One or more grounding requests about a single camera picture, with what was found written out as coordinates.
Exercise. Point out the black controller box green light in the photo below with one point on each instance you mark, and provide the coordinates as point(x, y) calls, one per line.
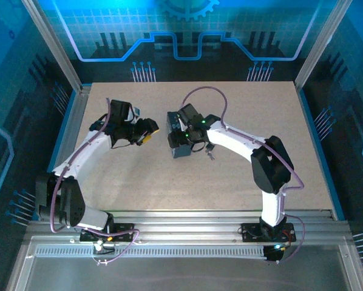
point(272, 253)

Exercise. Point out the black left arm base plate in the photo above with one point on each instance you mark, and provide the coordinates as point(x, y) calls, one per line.
point(124, 232)

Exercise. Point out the aluminium frame rail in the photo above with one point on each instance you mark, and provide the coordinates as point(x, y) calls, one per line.
point(187, 222)

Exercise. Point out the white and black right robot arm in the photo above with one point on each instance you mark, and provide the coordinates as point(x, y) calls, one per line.
point(269, 169)

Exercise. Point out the aluminium frame post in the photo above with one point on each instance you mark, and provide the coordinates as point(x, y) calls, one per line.
point(52, 45)
point(321, 42)

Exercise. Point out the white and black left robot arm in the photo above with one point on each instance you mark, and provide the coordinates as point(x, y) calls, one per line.
point(78, 157)

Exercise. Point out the dark grey box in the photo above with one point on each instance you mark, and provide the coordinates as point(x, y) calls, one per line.
point(181, 151)

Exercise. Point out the blue table edge strip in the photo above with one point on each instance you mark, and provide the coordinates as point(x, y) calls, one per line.
point(60, 133)

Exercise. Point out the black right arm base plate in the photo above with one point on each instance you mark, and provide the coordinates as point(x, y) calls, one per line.
point(251, 232)

